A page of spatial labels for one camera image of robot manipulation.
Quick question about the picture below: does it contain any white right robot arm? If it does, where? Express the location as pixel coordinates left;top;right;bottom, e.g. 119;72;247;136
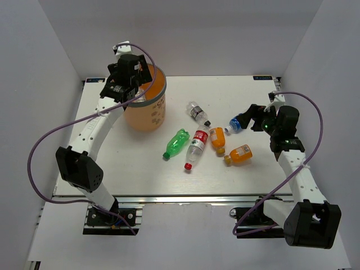
238;104;341;249

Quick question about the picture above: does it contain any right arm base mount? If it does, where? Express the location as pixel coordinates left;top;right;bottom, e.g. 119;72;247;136
229;196;284;239

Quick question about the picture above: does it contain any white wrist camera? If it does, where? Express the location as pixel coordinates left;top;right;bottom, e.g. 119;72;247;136
264;91;285;111
112;40;133;60

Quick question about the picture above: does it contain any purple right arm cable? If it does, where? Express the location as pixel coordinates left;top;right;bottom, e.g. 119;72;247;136
232;90;323;240

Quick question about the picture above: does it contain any clear bottle red label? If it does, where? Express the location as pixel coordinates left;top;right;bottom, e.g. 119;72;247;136
184;125;209;171

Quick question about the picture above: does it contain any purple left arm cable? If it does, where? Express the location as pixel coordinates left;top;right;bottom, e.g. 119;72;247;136
26;42;157;236

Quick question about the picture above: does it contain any green plastic bottle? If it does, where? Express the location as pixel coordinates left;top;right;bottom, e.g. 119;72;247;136
163;129;190;160

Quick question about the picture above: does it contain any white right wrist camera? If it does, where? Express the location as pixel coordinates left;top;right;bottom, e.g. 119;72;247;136
264;91;285;111

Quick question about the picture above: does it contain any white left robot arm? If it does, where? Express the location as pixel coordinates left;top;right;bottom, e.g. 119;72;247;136
56;54;152;224

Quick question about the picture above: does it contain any small clear bottle black label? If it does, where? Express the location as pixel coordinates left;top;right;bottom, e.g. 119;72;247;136
186;101;211;127

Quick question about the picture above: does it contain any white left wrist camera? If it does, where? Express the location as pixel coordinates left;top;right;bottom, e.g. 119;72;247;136
112;40;133;60

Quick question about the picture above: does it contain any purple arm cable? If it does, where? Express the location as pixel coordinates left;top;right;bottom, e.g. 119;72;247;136
26;42;157;236
232;90;323;240

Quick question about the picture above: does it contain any clear bottle with blue label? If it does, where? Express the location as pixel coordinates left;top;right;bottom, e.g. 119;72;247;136
224;113;242;134

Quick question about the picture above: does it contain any orange juice bottle with barcode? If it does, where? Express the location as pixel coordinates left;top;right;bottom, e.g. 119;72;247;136
224;145;253;165

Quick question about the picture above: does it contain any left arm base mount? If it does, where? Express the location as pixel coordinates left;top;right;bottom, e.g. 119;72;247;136
83;204;143;236

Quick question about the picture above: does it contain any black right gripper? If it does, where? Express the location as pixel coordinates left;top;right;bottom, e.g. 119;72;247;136
236;104;280;137

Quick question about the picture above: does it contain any orange cylindrical bin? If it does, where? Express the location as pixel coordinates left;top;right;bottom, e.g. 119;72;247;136
124;67;167;132

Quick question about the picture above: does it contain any aluminium table front rail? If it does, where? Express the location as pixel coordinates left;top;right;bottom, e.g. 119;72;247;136
52;193;296;204

